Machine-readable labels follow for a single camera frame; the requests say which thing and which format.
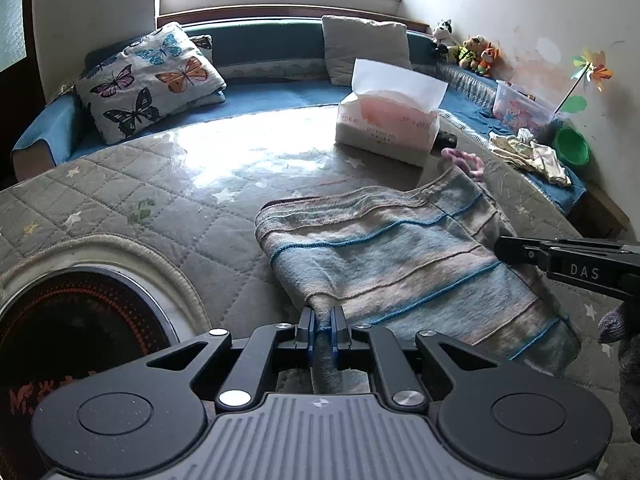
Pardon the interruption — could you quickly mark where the white tissue pack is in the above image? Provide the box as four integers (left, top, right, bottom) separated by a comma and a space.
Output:
334, 58, 449, 167

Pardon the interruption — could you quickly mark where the butterfly print pillow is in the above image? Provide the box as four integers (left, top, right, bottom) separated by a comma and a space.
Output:
74, 21, 227, 145

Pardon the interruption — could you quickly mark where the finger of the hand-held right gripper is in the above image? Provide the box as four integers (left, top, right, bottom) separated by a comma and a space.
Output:
495, 236, 551, 273

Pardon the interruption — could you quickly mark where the dark door frosted glass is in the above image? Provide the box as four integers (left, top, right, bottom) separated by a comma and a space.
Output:
0, 0, 46, 106

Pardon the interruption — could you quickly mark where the cream crumpled cloth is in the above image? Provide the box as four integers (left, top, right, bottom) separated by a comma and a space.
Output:
487, 127, 573, 188

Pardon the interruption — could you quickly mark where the green plastic bowl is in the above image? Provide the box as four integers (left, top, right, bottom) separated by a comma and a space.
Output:
554, 126, 591, 167

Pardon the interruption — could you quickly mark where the striped blue beige towel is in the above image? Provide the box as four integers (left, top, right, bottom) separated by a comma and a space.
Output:
254, 162, 583, 396

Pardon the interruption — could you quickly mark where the pink scrunchie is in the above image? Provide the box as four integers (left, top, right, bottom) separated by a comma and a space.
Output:
441, 147, 485, 181

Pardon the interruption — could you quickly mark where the orange plush toy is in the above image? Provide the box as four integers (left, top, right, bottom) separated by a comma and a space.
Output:
475, 42, 503, 78

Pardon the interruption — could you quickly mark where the person's right hand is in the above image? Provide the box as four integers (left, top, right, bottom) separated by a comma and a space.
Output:
598, 304, 640, 346

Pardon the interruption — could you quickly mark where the colourful pinwheel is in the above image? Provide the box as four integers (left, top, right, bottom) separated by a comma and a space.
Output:
554, 50, 615, 113

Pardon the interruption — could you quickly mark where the round built-in stove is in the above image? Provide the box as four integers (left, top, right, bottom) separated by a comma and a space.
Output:
0, 232, 213, 411

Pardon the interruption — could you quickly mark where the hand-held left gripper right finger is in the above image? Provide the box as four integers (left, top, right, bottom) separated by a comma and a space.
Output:
330, 306, 501, 412

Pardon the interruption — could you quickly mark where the blue sofa bench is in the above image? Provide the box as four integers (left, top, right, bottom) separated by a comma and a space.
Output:
11, 17, 631, 241

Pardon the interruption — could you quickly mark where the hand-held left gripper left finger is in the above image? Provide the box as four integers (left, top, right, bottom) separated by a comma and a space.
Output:
145, 308, 316, 411

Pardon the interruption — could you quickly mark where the cow plush toy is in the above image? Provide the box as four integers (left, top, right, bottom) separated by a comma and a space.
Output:
432, 19, 459, 58

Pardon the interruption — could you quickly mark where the plain grey pillow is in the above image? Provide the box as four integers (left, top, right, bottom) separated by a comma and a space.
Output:
321, 15, 413, 87

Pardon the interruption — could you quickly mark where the clear plastic container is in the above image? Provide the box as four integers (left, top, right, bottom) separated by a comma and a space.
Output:
492, 80, 568, 136

